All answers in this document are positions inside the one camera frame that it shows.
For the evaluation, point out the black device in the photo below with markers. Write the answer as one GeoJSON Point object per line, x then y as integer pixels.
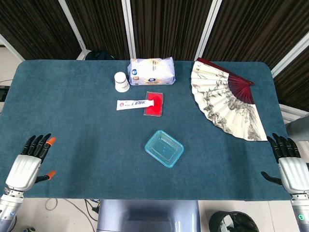
{"type": "Point", "coordinates": [3, 93]}

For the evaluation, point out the white paper cup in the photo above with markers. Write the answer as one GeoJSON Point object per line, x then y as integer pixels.
{"type": "Point", "coordinates": [122, 82]}

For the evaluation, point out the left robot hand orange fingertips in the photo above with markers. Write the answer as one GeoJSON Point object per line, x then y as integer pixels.
{"type": "Point", "coordinates": [23, 169]}

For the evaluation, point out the white partition post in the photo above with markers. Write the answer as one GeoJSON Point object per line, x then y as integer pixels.
{"type": "Point", "coordinates": [72, 25]}
{"type": "Point", "coordinates": [128, 29]}
{"type": "Point", "coordinates": [208, 29]}

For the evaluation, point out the paper folding fan red ribs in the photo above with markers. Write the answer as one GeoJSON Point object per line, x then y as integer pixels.
{"type": "Point", "coordinates": [224, 108]}

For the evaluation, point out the right robot arm grey-blue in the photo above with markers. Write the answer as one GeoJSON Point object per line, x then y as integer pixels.
{"type": "Point", "coordinates": [300, 212]}

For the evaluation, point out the white tissue pack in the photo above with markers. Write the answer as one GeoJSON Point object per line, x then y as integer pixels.
{"type": "Point", "coordinates": [152, 71]}

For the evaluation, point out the dark slatted partition panel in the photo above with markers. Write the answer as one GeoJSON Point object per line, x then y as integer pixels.
{"type": "Point", "coordinates": [253, 24]}
{"type": "Point", "coordinates": [169, 24]}
{"type": "Point", "coordinates": [36, 24]}
{"type": "Point", "coordinates": [101, 24]}

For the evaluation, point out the white toothpaste tube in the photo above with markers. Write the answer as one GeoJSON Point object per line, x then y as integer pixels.
{"type": "Point", "coordinates": [130, 104]}

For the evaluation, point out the black waste bin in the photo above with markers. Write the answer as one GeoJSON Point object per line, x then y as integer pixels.
{"type": "Point", "coordinates": [231, 222]}

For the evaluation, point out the grey-blue robot torso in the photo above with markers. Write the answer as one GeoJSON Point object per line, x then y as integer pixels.
{"type": "Point", "coordinates": [148, 217]}

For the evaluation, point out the red ink pad case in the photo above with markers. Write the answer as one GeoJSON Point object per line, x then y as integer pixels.
{"type": "Point", "coordinates": [154, 110]}

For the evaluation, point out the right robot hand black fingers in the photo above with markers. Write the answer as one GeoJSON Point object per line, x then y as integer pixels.
{"type": "Point", "coordinates": [294, 174]}

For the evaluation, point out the blue container lid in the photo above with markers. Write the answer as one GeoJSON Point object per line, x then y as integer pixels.
{"type": "Point", "coordinates": [149, 146]}

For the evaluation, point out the teal table cloth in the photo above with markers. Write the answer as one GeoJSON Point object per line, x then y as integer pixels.
{"type": "Point", "coordinates": [72, 120]}

